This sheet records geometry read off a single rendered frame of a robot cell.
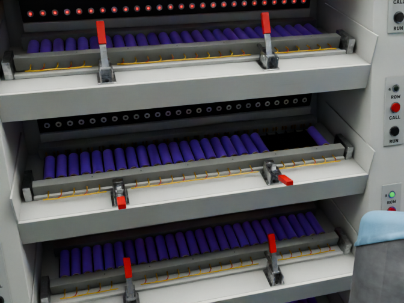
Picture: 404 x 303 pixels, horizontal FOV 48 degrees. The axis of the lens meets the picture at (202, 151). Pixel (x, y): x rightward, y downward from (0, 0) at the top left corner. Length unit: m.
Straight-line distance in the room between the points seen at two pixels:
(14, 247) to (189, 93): 0.36
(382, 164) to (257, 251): 0.28
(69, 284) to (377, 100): 0.63
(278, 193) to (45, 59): 0.45
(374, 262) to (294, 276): 0.45
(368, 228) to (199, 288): 0.46
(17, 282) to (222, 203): 0.35
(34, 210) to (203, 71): 0.35
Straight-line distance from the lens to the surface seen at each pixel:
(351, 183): 0.87
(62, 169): 0.81
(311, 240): 0.94
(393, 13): 0.86
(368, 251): 0.47
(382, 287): 0.46
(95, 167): 0.81
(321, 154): 0.87
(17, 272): 0.79
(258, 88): 0.76
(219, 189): 0.78
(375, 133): 0.86
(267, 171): 0.79
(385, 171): 0.89
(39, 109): 0.72
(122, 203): 0.68
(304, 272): 0.91
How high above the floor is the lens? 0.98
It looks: 14 degrees down
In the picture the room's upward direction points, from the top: 4 degrees counter-clockwise
